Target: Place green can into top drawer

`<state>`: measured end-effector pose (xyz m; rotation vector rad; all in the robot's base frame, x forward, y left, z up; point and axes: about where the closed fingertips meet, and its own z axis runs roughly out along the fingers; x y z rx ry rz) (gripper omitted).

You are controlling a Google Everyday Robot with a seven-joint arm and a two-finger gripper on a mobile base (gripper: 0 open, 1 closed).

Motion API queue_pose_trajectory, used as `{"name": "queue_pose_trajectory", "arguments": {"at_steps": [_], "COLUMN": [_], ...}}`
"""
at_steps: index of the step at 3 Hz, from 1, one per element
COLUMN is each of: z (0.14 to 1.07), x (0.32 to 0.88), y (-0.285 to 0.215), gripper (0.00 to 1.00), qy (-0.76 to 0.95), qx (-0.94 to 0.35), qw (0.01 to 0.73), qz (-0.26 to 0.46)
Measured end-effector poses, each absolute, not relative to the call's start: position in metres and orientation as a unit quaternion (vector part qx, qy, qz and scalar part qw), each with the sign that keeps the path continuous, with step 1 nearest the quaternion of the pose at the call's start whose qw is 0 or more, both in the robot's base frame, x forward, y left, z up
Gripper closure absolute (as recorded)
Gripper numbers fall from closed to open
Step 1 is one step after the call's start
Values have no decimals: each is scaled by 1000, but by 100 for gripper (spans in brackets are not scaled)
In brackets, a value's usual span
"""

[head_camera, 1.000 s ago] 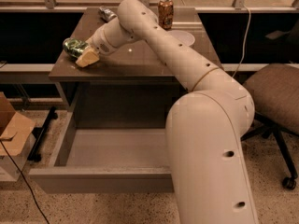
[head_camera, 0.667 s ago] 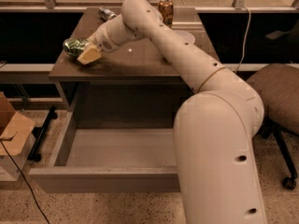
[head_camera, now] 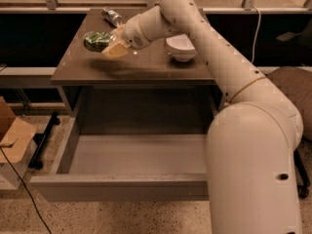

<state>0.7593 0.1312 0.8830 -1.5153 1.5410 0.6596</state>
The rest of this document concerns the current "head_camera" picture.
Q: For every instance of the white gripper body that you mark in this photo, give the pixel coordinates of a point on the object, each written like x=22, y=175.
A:
x=133, y=32

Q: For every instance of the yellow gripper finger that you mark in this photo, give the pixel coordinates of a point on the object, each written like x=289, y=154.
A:
x=116, y=50
x=117, y=31

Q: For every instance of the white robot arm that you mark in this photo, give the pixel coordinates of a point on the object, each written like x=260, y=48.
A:
x=250, y=142

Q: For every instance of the silver soda can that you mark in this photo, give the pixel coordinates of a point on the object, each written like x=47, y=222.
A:
x=112, y=16

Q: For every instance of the open grey top drawer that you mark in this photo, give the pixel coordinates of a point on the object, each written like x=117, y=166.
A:
x=133, y=145

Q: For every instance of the grey cabinet desk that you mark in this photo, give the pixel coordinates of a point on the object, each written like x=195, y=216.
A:
x=130, y=69

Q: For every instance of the white ceramic bowl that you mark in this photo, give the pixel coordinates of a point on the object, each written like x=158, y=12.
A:
x=180, y=48

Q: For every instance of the black bar stand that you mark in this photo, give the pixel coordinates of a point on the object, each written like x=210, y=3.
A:
x=41, y=139

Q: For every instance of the cardboard box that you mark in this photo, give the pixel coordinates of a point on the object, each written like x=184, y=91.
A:
x=18, y=146

